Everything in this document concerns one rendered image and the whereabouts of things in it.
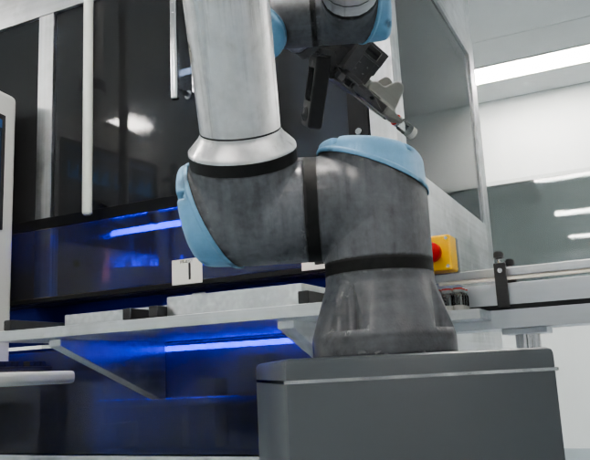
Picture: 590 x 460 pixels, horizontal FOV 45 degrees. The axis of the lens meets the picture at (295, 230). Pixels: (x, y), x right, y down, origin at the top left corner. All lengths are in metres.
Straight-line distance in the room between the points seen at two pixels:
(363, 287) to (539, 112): 5.67
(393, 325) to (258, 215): 0.18
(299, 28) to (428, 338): 0.48
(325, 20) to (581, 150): 5.30
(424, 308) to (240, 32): 0.32
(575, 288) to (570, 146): 4.75
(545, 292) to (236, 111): 0.95
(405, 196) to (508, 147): 5.57
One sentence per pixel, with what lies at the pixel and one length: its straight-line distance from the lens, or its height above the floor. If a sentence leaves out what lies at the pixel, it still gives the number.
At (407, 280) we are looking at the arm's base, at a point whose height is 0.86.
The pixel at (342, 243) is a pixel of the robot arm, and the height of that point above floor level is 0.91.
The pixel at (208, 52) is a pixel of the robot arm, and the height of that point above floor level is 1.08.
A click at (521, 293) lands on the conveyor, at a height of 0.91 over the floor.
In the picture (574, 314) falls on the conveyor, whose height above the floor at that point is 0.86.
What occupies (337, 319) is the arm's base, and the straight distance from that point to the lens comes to 0.72.
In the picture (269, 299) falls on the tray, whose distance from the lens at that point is 1.17.
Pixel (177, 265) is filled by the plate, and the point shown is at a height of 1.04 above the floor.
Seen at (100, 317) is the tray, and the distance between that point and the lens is 1.52.
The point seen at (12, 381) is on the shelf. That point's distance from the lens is 1.64.
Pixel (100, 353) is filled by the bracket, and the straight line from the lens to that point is 1.56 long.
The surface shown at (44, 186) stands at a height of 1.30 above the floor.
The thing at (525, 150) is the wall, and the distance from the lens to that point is 6.28.
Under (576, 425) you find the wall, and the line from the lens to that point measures 6.05.
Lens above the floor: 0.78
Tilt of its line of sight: 11 degrees up
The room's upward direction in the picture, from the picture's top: 3 degrees counter-clockwise
